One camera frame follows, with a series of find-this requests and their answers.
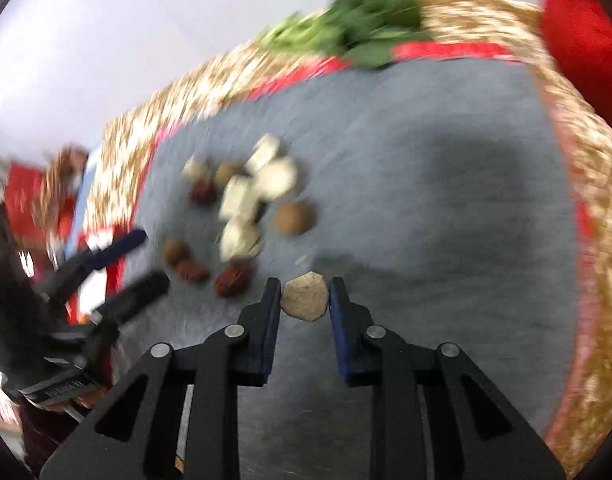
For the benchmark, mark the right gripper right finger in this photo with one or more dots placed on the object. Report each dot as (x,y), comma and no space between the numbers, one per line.
(435,414)

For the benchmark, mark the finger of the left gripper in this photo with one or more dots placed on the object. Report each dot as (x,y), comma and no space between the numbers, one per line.
(129,302)
(113,247)

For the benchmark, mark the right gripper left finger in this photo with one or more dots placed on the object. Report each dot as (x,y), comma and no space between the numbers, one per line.
(174,414)

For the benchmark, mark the brown longan fruit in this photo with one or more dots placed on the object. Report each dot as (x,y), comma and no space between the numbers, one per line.
(226,171)
(294,218)
(176,252)

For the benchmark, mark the dark red jujube date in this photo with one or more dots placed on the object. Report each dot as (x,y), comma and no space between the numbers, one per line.
(233,281)

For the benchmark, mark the white pastry piece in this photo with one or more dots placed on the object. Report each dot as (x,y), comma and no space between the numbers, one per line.
(240,200)
(266,150)
(276,179)
(239,240)

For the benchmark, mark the pale round nut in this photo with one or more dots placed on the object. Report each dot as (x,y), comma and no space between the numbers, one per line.
(196,169)

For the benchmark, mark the beige hexagonal cake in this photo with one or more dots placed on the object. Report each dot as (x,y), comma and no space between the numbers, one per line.
(305,297)

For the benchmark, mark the person's left hand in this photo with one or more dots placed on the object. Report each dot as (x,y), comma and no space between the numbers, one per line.
(86,400)

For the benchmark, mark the red paper bag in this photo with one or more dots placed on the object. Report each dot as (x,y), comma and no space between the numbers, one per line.
(22,186)

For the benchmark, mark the grey felt mat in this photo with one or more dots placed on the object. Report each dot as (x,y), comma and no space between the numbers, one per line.
(443,202)

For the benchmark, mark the green leafy vegetable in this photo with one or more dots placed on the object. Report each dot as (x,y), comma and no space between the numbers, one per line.
(363,33)

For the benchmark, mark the gold sequin tablecloth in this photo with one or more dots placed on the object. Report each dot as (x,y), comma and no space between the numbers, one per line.
(583,421)

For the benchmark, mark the red yarn ball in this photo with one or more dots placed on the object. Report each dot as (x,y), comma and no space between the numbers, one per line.
(578,34)

